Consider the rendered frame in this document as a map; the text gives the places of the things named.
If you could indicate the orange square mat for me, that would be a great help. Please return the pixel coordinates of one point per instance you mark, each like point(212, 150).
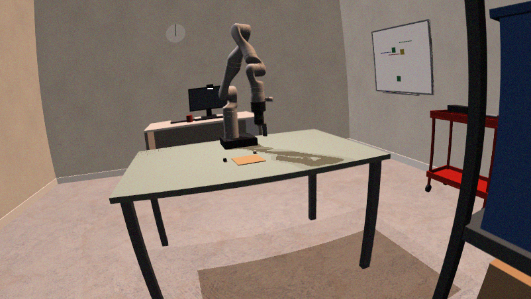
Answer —
point(248, 159)

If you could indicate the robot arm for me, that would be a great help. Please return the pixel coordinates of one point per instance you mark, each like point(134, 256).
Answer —
point(255, 68)

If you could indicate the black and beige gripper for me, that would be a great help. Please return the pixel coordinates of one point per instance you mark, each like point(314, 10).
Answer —
point(258, 106)

